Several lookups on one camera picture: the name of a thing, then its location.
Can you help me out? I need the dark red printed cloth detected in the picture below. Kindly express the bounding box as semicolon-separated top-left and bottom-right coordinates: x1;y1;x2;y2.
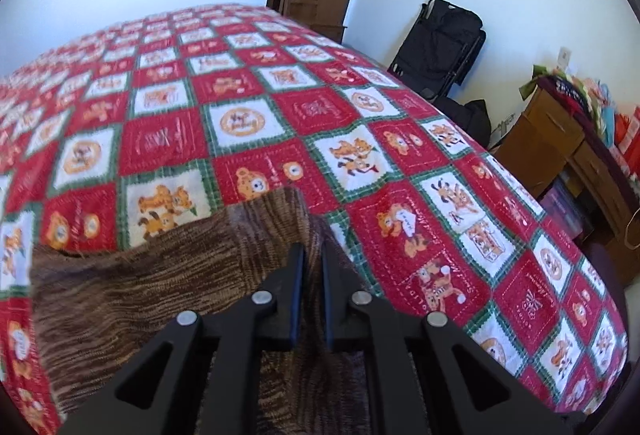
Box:
542;76;598;118

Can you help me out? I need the black bag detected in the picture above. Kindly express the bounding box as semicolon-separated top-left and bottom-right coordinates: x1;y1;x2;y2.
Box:
432;97;493;148

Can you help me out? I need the green cloth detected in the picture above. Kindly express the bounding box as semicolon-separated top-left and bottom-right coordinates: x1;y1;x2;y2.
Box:
520;65;553;96

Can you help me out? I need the red printed bed blanket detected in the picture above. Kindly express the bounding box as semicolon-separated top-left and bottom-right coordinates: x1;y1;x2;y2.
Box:
0;4;630;435

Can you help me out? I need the teal bag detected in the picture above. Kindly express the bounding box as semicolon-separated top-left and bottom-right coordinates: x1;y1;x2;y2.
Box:
596;104;617;146

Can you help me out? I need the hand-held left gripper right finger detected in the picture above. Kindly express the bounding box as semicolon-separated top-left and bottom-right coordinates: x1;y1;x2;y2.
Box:
320;242;573;435

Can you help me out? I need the wooden desk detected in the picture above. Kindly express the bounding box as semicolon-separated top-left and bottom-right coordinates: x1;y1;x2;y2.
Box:
492;80;640;266

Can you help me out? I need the orange bag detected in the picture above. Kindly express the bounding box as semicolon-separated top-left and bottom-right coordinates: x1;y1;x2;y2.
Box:
612;111;640;158

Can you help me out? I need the clear plastic storage box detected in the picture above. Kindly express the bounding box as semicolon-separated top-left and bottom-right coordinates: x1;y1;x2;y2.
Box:
540;180;597;242

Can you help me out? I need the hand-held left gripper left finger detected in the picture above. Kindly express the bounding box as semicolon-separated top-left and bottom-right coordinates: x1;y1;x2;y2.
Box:
60;242;306;435

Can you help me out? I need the black folded chair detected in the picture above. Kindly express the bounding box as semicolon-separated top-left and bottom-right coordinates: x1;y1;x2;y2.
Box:
389;0;487;100

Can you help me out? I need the brown knitted sweater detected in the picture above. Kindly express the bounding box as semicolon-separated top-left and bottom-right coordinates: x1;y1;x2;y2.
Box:
30;187;373;435

